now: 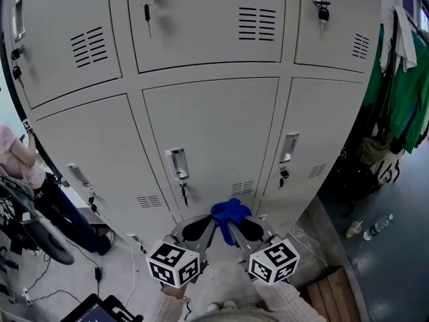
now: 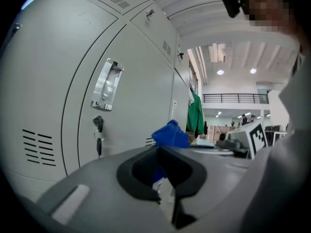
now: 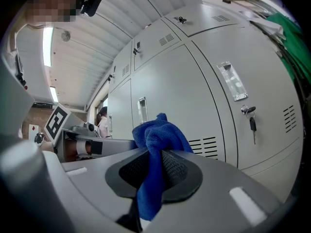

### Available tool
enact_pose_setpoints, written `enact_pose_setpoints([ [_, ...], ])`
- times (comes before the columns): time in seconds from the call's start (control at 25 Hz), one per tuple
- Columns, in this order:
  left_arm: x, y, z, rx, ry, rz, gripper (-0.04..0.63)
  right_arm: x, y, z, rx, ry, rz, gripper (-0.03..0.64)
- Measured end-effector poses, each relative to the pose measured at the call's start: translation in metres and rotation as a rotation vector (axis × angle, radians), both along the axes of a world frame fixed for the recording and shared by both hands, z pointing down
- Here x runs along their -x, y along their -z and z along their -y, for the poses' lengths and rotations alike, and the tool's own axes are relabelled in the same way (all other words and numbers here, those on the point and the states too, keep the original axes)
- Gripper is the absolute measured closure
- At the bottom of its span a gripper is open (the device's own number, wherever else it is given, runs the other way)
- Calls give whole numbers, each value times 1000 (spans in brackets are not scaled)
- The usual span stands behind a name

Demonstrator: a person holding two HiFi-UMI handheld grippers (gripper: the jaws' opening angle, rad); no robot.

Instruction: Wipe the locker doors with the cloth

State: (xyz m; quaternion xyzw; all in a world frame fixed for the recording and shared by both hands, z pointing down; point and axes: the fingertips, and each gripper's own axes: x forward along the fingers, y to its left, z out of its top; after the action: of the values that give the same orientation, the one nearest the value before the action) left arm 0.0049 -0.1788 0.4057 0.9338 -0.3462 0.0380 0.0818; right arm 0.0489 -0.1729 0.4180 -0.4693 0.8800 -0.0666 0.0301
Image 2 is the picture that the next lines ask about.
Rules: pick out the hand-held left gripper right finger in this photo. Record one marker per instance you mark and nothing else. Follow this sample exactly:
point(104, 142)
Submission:
point(218, 178)

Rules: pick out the black balcony railing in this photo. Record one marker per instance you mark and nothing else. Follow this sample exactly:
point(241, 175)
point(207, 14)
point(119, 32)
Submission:
point(235, 98)

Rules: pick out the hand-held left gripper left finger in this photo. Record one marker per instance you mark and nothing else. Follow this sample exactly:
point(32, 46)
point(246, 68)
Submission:
point(97, 190)

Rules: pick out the black head-worn camera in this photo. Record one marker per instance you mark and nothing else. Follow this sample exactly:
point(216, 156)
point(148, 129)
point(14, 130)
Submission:
point(232, 4)

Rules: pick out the white hanging shirt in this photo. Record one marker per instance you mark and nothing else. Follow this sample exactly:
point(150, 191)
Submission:
point(191, 97)

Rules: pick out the blue cloth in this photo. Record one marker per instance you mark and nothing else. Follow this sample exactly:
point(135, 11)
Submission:
point(172, 136)

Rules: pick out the black locker key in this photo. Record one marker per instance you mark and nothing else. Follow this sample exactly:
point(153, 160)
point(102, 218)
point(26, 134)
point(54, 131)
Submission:
point(150, 13)
point(99, 139)

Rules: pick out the wooden crate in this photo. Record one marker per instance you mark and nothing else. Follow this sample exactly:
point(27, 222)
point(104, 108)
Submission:
point(217, 133)

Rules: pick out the grey metal locker door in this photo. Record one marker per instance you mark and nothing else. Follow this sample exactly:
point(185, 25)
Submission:
point(141, 81)

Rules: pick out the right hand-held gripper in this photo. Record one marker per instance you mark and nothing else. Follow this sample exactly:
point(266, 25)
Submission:
point(257, 139)

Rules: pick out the person's head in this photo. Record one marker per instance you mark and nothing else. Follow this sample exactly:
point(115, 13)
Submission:
point(272, 6)

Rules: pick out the round ceiling lamp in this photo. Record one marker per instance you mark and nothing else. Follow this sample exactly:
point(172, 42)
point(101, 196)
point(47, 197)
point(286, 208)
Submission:
point(253, 71)
point(220, 72)

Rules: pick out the grey metal locker cabinet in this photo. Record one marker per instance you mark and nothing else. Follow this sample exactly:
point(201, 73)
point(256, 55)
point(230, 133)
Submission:
point(48, 81)

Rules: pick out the green hanging jacket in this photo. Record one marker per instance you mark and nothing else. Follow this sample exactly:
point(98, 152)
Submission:
point(195, 115)

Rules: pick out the person's cream sweater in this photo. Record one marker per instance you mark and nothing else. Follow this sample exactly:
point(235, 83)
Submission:
point(286, 166)

